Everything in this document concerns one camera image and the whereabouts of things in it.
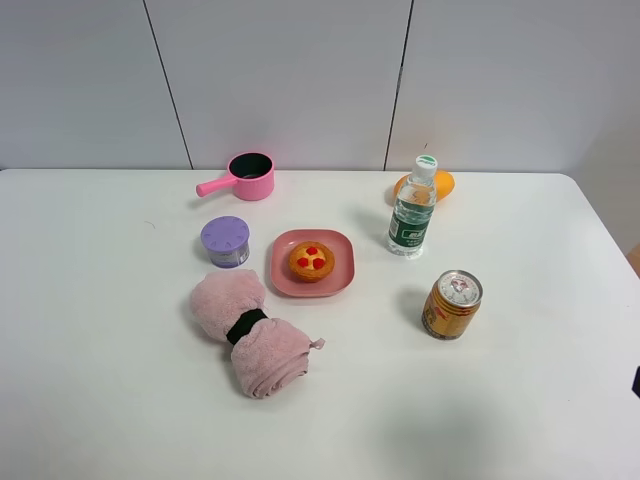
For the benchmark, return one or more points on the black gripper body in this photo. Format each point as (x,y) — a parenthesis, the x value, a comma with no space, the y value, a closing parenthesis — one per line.
(636,383)

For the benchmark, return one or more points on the toy fruit tart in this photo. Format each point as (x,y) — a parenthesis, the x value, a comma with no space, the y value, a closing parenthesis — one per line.
(311,262)

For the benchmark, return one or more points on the gold drink can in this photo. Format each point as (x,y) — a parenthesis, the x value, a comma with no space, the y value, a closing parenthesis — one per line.
(452,303)

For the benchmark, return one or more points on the orange mango fruit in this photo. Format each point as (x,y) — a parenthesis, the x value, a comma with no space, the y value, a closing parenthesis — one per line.
(444,183)

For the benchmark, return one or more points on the clear water bottle green label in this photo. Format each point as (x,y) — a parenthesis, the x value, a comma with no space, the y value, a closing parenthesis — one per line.
(413,208)

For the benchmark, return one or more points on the pink square plate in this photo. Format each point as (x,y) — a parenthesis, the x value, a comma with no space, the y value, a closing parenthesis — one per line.
(285,281)

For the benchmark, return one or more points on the rolled pink towel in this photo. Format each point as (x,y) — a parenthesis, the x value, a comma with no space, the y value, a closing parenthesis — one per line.
(273,354)

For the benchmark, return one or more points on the black band on towel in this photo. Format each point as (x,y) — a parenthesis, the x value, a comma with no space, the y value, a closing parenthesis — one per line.
(244,325)

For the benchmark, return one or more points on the purple lidded round container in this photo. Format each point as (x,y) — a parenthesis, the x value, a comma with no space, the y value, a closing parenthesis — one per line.
(226,241)

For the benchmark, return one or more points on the pink toy saucepan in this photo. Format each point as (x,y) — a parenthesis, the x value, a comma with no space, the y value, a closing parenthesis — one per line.
(250,176)

